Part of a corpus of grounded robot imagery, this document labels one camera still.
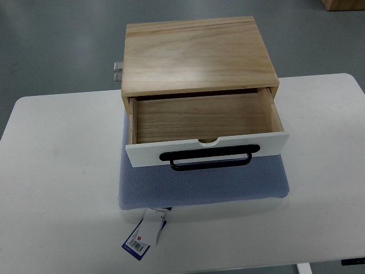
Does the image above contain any white drawer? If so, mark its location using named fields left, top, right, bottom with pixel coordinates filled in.
left=125, top=88, right=289, bottom=167

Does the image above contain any black drawer handle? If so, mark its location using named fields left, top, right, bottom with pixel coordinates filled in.
left=159, top=144, right=261, bottom=172

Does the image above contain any metal clamp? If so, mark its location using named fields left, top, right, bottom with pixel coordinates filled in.
left=113, top=61, right=123, bottom=71
left=113, top=73, right=122, bottom=84

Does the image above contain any black table control panel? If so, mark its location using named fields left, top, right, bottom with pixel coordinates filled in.
left=341, top=257, right=365, bottom=266

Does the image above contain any white table leg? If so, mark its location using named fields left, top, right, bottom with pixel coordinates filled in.
left=296, top=263, right=313, bottom=274

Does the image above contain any wooden box corner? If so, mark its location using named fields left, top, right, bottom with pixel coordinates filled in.
left=321, top=0, right=365, bottom=11

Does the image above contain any white blue product tag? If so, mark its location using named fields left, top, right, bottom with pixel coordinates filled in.
left=121, top=207, right=172, bottom=261

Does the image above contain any upper metal clamp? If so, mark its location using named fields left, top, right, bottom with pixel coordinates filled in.
left=113, top=61, right=123, bottom=71

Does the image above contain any lower metal clamp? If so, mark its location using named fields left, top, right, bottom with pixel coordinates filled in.
left=113, top=73, right=122, bottom=84

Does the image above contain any blue mesh cushion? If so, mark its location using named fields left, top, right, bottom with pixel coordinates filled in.
left=119, top=117, right=290, bottom=210

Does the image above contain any wooden drawer cabinet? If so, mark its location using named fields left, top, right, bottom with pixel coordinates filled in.
left=120, top=16, right=279, bottom=111

